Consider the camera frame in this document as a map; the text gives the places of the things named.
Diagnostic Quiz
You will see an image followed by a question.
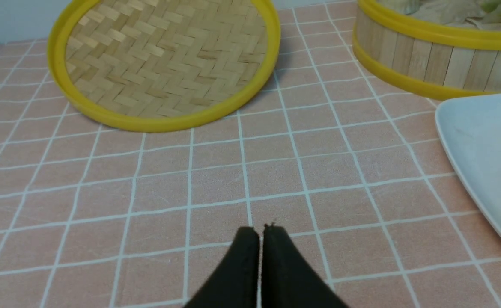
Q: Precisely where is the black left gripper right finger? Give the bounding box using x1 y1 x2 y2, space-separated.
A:
262 225 348 308

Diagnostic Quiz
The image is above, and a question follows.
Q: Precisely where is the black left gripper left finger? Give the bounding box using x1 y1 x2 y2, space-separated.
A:
184 226 260 308

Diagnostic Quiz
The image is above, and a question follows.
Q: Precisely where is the white square plate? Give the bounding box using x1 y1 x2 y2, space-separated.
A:
435 94 501 238

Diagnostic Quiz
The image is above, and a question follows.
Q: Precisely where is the yellow-rimmed woven bamboo lid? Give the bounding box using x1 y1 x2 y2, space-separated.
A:
47 0 280 133

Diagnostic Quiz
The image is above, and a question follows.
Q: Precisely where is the yellow-rimmed bamboo steamer basket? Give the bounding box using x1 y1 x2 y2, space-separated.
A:
353 0 501 100

